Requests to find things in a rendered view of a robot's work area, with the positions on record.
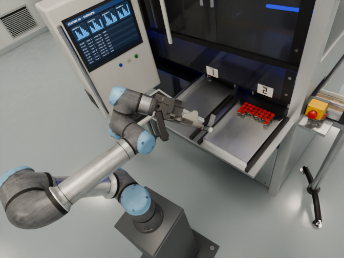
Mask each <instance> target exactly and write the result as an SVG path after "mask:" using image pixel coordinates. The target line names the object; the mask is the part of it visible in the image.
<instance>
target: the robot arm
mask: <svg viewBox="0 0 344 258"><path fill-rule="evenodd" d="M109 103H110V104H111V105H113V106H114V107H113V112H112V116H111V120H110V122H109V130H108V134H109V135H110V136H111V137H114V138H115V139H120V140H119V141H118V142H116V143H115V144H113V145H112V146H111V147H109V148H108V149H107V150H105V151H104V152H102V153H101V154H100V155H98V156H97V157H96V158H94V159H93V160H92V161H90V162H89V163H87V164H86V165H85V166H83V167H82V168H81V169H79V170H78V171H77V172H75V173H73V174H72V175H71V176H55V177H53V176H52V175H51V174H50V173H48V172H35V171H34V169H32V168H30V167H28V166H17V167H14V168H12V169H10V170H9V171H7V172H6V173H4V174H3V175H2V176H1V177H0V201H1V203H2V206H3V208H4V210H5V213H6V216H7V219H8V220H9V222H10V223H11V224H12V225H14V226H15V227H17V228H20V229H27V230H29V229H38V228H42V227H45V226H47V225H50V224H52V223H54V222H56V221H58V220H59V219H61V218H62V217H63V216H65V215H66V214H67V213H68V212H69V211H70V208H71V206H72V205H73V204H74V203H76V202H77V201H78V200H79V199H81V198H88V197H98V196H103V197H104V198H106V199H113V198H115V199H116V200H117V201H118V202H119V203H120V204H121V206H122V207H123V208H124V210H125V211H126V212H127V213H128V214H129V215H130V216H131V217H132V222H133V225H134V227H135V228H136V229H137V230H138V231H139V232H141V233H152V232H154V231H156V230H157V229H158V228H159V227H160V226H161V224H162V222H163V210H162V208H161V206H160V205H159V204H158V203H156V202H154V201H153V200H152V199H151V197H150V195H149V192H148V191H147V190H146V189H145V188H144V187H143V186H141V185H139V184H138V183H137V182H136V181H135V180H134V179H133V178H132V177H131V176H130V175H129V174H128V172H127V171H125V170H124V169H122V168H120V167H121V166H122V165H123V164H125V163H126V162H127V161H128V160H130V159H131V158H132V157H133V156H135V155H136V154H138V153H141V154H143V155H146V154H148V153H150V152H151V151H152V150H153V149H154V147H155V145H156V139H155V137H154V136H153V135H152V134H150V133H149V131H147V130H145V129H144V128H143V127H141V126H140V125H139V124H137V123H136V122H135V121H133V120H132V115H133V112H137V113H140V114H144V115H148V114H149V116H152V115H153V112H154V111H155V117H156V121H157V125H158V129H159V132H160V134H159V137H160V139H161V140H162V141H168V140H169V134H168V132H167V131H166V127H165V123H164V120H167V121H170V122H173V123H178V124H182V125H186V126H190V127H194V128H201V127H204V125H202V124H199V123H198V112H197V111H195V110H194V111H192V112H190V113H189V114H183V115H181V114H182V112H183V109H184V105H185V101H182V100H179V99H176V98H169V97H166V96H163V95H160V94H157V93H156V96H155V98H153V96H150V95H147V94H143V93H140V92H137V91H133V90H130V89H127V88H124V87H120V86H117V85H116V86H114V87H113V88H112V91H111V93H110V97H109ZM157 106H159V108H157Z"/></svg>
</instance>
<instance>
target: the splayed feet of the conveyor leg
mask: <svg viewBox="0 0 344 258"><path fill-rule="evenodd" d="M300 172H301V173H302V174H305V175H306V177H307V180H308V182H309V185H308V187H307V192H308V193H309V194H311V195H312V199H313V205H314V214H315V220H314V221H313V222H312V225H313V226H314V227H315V228H317V229H320V228H321V227H322V224H321V222H322V218H321V210H320V203H319V197H318V193H319V192H320V187H319V189H318V190H312V189H311V184H312V182H313V180H314V179H313V177H312V175H311V173H310V171H309V169H308V167H307V166H303V167H302V168H300Z"/></svg>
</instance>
